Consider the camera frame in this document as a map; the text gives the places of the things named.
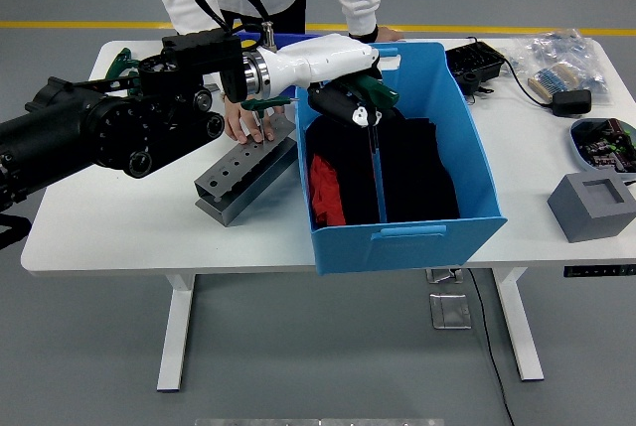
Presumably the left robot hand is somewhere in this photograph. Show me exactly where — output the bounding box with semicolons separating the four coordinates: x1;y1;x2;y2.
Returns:
267;33;384;128

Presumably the person's left hand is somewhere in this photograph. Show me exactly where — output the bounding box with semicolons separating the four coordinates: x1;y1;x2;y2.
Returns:
375;26;406;44

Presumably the person's right hand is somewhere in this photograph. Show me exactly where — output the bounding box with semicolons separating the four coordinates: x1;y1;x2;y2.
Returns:
223;97;285;145

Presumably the small green T-handle wrench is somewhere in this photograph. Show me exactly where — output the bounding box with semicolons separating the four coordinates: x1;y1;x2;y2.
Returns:
240;96;295;143

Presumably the large green T-handle wrench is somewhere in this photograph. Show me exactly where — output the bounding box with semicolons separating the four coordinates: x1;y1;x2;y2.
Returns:
342;72;401;223

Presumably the grey metal tool holder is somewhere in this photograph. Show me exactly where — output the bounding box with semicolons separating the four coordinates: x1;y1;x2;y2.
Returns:
193;112;299;227

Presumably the large blue plastic box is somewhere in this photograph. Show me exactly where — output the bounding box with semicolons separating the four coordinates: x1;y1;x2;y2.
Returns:
293;42;509;277

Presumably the black wristwatch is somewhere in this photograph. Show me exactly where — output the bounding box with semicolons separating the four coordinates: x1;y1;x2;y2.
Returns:
348;24;380;45

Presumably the small blue parts bin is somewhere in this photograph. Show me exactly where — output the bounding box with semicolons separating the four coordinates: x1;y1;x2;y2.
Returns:
236;31;322;50

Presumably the black plastic tray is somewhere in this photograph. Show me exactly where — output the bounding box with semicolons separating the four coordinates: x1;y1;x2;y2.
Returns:
444;41;508;97

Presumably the red cloth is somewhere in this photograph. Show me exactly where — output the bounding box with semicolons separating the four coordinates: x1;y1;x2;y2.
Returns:
308;155;348;228

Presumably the black cloth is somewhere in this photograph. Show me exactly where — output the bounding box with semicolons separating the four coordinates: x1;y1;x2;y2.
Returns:
303;107;461;227

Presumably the clear plastic parts bag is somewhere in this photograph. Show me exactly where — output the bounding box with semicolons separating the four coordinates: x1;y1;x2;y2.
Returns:
506;28;612;104

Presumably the taped resistor strip bundle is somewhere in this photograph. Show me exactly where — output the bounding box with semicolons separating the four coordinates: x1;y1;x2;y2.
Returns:
527;62;581;102

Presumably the black power adapter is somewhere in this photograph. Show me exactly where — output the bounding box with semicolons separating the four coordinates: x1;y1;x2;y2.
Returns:
551;89;593;118

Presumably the light blue oval tray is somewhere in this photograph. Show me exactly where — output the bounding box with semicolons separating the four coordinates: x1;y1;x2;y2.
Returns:
568;117;636;175

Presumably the white table leg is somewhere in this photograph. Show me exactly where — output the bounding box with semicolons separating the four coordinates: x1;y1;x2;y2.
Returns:
156;274;196;393
491;267;546;382

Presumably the electronic components pile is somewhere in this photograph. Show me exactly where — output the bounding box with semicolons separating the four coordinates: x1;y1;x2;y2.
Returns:
570;119;636;173

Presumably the metal floor socket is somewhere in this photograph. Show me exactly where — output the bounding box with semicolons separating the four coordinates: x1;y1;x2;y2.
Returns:
425;268;464;284

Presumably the grey foam block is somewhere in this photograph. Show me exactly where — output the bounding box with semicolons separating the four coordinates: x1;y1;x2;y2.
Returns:
547;172;636;244

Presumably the square metal floor plate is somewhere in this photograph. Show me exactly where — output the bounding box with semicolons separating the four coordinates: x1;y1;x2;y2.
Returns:
428;293;472;331

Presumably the black table control panel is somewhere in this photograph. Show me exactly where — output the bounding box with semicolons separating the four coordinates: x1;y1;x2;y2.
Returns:
562;264;636;279

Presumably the green T-handle hex wrench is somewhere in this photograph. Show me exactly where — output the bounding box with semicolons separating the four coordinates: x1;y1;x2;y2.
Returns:
106;47;136;77

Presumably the black adapter cable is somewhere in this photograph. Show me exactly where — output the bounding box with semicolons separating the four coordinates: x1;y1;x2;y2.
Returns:
501;56;557;110

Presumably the black floor cable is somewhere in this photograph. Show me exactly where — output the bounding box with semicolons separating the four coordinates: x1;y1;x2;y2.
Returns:
466;269;516;426

